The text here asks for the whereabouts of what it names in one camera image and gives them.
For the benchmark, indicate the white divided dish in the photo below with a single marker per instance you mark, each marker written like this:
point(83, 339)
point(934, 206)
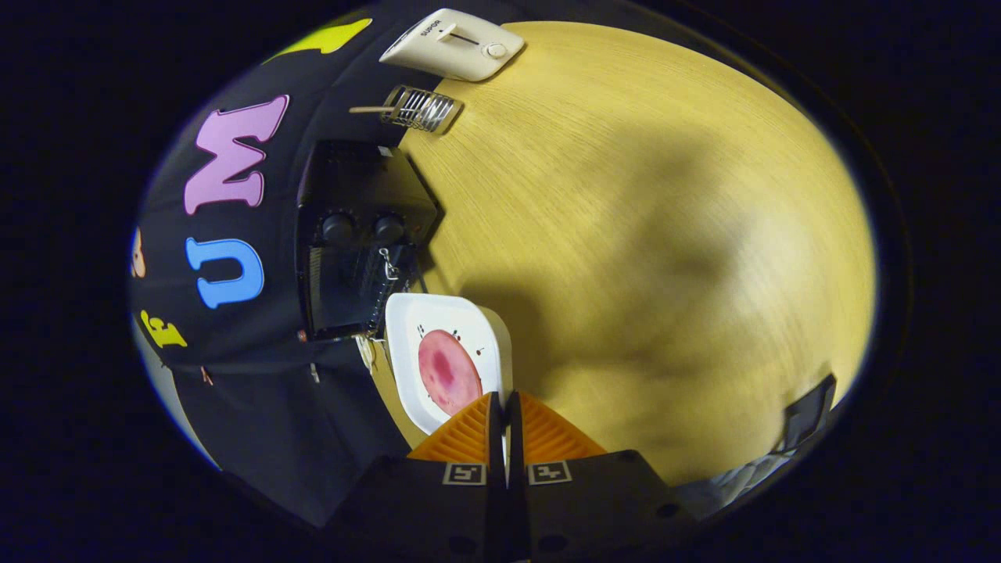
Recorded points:
point(367, 352)

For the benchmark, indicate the dark furniture piece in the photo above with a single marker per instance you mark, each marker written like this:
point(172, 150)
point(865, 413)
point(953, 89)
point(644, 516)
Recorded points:
point(809, 410)

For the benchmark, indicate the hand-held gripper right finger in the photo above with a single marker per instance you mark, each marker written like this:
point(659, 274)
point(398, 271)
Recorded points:
point(594, 508)

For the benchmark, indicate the white square plate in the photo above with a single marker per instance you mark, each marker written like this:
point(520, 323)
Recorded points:
point(407, 336)

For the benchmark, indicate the grey fabric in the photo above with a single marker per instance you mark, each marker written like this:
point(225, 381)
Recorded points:
point(735, 483)

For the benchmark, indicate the black backdrop cloth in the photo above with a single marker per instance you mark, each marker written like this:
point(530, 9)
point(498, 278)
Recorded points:
point(274, 407)

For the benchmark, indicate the black toaster oven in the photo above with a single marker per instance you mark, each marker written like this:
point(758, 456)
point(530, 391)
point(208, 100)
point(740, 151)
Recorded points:
point(352, 203)

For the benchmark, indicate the pink meat slice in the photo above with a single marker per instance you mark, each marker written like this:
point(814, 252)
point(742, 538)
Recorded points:
point(450, 371)

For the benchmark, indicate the white toaster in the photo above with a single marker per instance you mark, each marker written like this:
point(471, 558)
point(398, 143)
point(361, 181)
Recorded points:
point(453, 47)

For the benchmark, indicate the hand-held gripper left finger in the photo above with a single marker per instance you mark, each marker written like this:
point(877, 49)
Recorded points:
point(422, 508)

